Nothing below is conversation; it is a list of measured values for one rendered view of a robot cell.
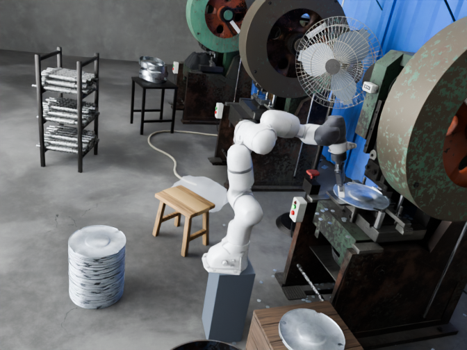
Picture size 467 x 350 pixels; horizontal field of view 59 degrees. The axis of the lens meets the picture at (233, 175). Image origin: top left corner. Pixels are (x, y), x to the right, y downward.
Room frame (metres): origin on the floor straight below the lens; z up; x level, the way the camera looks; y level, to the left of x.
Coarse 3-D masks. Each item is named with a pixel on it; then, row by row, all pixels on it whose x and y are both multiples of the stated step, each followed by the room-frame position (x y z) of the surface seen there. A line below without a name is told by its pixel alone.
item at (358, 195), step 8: (344, 184) 2.07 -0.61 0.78; (352, 184) 2.09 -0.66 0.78; (360, 184) 2.10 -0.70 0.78; (336, 192) 1.95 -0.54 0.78; (352, 192) 1.97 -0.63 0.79; (360, 192) 1.98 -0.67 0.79; (368, 192) 2.02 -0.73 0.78; (376, 192) 2.03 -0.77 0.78; (344, 200) 1.86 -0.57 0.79; (352, 200) 1.89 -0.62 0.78; (360, 200) 1.90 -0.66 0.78; (368, 200) 1.91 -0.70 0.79; (376, 200) 1.94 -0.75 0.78; (384, 200) 1.95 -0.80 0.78; (368, 208) 1.82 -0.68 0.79; (384, 208) 1.85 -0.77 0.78
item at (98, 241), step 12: (84, 228) 1.88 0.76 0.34; (96, 228) 1.90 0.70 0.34; (108, 228) 1.92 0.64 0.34; (72, 240) 1.76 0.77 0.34; (84, 240) 1.78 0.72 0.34; (96, 240) 1.79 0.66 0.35; (108, 240) 1.81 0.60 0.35; (120, 240) 1.83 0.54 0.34; (84, 252) 1.68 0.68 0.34; (96, 252) 1.70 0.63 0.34; (108, 252) 1.72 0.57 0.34
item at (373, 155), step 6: (372, 150) 2.02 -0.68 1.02; (372, 156) 2.01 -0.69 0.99; (372, 162) 1.97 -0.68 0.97; (378, 162) 1.97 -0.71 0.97; (366, 168) 1.98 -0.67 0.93; (372, 168) 1.96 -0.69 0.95; (378, 168) 1.92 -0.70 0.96; (372, 174) 1.95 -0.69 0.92; (378, 174) 1.92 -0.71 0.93; (378, 180) 1.92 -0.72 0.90; (384, 180) 1.91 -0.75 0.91
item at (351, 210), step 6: (330, 192) 1.94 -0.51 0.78; (336, 198) 1.89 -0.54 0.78; (342, 204) 1.84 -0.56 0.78; (348, 204) 1.85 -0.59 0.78; (342, 210) 1.97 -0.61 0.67; (348, 210) 1.94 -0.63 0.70; (354, 210) 1.90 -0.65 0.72; (360, 210) 1.91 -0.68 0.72; (348, 216) 1.91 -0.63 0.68; (354, 216) 1.90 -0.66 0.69
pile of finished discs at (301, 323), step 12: (288, 312) 1.48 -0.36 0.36; (300, 312) 1.49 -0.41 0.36; (312, 312) 1.50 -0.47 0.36; (288, 324) 1.40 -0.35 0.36; (300, 324) 1.41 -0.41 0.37; (312, 324) 1.42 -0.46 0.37; (324, 324) 1.44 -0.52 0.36; (336, 324) 1.45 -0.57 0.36; (288, 336) 1.34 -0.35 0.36; (300, 336) 1.34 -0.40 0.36; (312, 336) 1.35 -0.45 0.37; (324, 336) 1.36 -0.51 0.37; (336, 336) 1.38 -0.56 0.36; (288, 348) 1.27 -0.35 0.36; (300, 348) 1.28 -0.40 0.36; (312, 348) 1.29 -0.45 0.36; (324, 348) 1.30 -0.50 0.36; (336, 348) 1.31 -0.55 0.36
